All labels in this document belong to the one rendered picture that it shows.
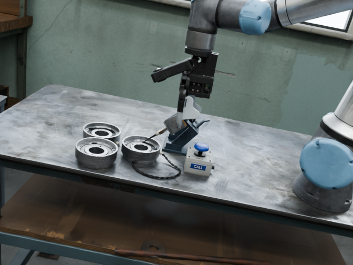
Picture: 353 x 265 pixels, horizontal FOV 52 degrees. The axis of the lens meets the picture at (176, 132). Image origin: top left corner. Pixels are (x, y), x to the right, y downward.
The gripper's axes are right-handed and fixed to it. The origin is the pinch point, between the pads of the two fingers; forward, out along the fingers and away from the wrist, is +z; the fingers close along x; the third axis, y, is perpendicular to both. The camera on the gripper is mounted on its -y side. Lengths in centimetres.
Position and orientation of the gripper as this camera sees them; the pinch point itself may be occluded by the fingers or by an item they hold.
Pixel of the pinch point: (178, 121)
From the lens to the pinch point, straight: 98.3
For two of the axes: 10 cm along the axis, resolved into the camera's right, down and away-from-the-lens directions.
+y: 9.7, 2.0, -1.0
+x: 1.6, -3.1, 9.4
